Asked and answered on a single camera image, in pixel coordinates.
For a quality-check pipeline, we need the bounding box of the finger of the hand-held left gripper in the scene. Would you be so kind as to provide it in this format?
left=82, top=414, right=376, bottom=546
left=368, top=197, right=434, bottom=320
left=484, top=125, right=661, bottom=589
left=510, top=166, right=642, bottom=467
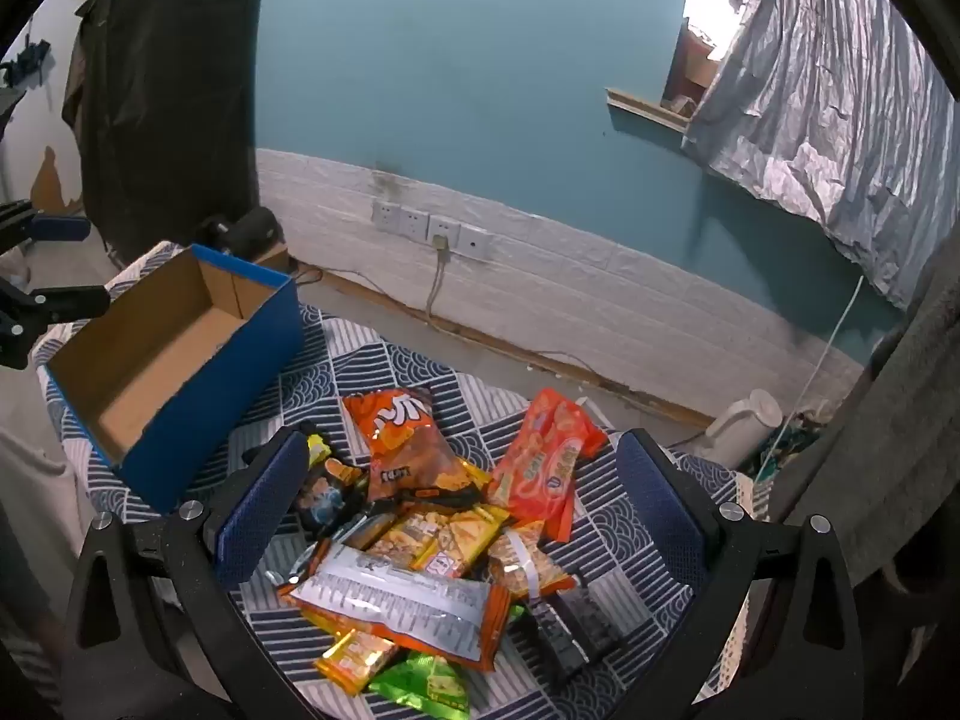
left=0, top=277, right=112, bottom=372
left=0, top=199, right=91, bottom=250

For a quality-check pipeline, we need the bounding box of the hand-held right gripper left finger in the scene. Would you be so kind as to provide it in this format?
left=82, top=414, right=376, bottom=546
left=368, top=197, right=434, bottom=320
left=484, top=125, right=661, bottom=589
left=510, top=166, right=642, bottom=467
left=64, top=431, right=312, bottom=720

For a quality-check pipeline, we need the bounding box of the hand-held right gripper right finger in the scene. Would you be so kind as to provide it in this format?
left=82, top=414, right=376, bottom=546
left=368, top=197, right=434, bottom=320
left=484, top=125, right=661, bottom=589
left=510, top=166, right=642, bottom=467
left=615, top=427, right=863, bottom=720

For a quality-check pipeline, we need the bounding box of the blue cardboard box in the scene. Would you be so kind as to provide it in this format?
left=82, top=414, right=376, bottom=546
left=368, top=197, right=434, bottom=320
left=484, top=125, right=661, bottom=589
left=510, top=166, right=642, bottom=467
left=43, top=242, right=305, bottom=515

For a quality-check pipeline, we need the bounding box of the orange chip bag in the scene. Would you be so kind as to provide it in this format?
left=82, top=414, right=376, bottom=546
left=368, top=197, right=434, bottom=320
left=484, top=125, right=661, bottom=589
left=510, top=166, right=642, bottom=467
left=343, top=386, right=492, bottom=503

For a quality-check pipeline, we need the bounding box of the silver packet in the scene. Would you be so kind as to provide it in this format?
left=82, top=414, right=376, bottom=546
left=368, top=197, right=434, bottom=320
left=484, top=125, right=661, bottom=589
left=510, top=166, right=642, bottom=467
left=277, top=540, right=511, bottom=672

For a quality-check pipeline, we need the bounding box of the green snack bag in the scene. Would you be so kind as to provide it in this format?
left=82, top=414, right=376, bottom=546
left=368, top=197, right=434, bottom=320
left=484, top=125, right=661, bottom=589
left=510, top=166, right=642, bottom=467
left=367, top=652, right=470, bottom=720

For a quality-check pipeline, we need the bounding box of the black snack packet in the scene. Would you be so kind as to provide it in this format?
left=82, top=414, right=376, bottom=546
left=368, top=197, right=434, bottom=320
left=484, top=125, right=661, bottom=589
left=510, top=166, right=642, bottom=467
left=289, top=424, right=372, bottom=541

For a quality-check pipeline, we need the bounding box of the white kettle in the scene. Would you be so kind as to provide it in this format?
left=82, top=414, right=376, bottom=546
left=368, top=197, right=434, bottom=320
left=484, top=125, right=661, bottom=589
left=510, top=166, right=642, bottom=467
left=701, top=388, right=785, bottom=470

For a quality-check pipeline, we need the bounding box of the orange red snack packet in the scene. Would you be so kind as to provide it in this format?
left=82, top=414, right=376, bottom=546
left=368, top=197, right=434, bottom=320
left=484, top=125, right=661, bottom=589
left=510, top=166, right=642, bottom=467
left=487, top=388, right=608, bottom=541

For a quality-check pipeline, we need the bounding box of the yellow snack packet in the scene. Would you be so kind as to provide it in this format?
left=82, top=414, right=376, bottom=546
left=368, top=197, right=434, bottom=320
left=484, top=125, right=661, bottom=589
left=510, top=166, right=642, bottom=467
left=352, top=506, right=443, bottom=571
left=412, top=506, right=511, bottom=578

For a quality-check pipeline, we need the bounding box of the clear peanut snack packet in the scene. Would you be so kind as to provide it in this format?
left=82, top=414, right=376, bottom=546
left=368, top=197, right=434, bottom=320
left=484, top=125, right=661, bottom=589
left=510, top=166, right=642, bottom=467
left=487, top=521, right=578, bottom=601

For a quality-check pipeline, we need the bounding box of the black rectangular packet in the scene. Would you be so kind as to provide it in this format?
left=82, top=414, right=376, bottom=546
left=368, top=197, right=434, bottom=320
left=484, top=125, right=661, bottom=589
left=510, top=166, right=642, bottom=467
left=525, top=585, right=623, bottom=683

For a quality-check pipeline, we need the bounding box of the black hanging cloth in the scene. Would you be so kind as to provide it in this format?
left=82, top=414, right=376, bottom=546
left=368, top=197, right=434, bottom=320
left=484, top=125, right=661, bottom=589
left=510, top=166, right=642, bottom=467
left=61, top=0, right=260, bottom=256

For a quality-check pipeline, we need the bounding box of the small yellow orange packet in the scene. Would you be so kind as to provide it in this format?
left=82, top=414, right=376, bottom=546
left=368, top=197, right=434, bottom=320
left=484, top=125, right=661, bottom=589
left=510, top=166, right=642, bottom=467
left=313, top=630, right=398, bottom=695

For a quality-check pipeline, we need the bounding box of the black bag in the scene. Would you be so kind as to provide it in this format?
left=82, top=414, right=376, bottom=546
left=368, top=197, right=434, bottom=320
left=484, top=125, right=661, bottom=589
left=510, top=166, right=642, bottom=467
left=199, top=206, right=282, bottom=260

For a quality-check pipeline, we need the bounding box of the small brown cardboard box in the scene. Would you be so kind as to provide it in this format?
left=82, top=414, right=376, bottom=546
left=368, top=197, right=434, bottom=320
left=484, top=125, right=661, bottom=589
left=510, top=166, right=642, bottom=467
left=251, top=240, right=293, bottom=275

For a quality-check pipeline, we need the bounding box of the navy white patterned mat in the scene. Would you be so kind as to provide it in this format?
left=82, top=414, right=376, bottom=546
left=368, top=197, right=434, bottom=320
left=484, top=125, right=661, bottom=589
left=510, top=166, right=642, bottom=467
left=45, top=240, right=773, bottom=720

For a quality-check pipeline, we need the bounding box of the grey hanging cloth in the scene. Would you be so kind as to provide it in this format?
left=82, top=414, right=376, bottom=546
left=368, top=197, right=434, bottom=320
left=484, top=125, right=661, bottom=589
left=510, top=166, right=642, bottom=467
left=765, top=240, right=960, bottom=593

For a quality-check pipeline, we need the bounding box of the wooden window ledge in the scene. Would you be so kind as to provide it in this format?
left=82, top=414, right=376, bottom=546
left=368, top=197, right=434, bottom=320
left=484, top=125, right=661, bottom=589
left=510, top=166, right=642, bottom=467
left=606, top=86, right=695, bottom=128

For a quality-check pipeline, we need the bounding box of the brown board in window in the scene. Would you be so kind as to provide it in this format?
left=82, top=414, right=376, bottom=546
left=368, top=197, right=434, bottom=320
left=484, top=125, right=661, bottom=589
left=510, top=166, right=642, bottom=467
left=664, top=19, right=725, bottom=102

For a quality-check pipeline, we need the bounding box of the silver foil curtain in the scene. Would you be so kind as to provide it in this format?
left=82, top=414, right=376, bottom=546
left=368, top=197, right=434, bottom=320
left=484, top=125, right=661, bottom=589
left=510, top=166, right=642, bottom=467
left=679, top=0, right=957, bottom=312

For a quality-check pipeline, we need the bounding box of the dark wall hook rack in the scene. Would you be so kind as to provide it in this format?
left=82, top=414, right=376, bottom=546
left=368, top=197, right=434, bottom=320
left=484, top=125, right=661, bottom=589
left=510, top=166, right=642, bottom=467
left=0, top=37, right=53, bottom=87

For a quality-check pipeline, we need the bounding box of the white cord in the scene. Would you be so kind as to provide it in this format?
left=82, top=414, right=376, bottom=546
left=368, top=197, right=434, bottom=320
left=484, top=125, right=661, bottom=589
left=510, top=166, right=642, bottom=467
left=754, top=275, right=865, bottom=481

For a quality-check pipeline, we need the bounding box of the grey plug with cable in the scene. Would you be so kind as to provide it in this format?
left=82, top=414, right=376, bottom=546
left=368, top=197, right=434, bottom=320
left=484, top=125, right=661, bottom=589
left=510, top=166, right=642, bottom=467
left=424, top=235, right=458, bottom=331

